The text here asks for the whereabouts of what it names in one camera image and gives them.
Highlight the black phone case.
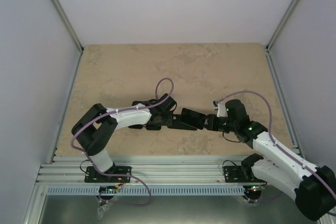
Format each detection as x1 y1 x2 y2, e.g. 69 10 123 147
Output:
167 114 197 131

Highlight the aluminium frame post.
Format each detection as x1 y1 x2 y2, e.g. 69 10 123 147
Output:
50 0 84 55
265 0 301 53

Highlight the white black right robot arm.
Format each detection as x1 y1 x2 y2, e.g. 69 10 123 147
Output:
205 99 335 221

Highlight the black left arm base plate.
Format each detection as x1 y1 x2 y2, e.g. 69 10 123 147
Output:
83 165 132 183

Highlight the white-edged black phone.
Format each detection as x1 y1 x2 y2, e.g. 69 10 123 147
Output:
180 108 207 130

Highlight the grey slotted cable duct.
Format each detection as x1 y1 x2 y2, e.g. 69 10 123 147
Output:
46 185 245 196

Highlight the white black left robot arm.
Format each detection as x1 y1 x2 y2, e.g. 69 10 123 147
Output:
71 93 177 182

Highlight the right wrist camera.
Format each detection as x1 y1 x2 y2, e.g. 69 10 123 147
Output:
213 101 227 118

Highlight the aluminium side rail right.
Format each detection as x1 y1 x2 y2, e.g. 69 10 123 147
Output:
264 46 306 158

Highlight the aluminium frame post left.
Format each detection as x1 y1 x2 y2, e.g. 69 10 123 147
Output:
50 0 84 55

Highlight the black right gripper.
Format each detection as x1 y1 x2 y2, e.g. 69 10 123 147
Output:
198 114 238 132

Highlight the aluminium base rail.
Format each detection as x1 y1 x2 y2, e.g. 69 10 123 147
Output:
36 155 247 185

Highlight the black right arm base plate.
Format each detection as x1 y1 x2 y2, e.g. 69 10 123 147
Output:
222 166 265 184

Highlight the aluminium frame post right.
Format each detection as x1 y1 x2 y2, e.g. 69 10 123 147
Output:
265 0 301 53

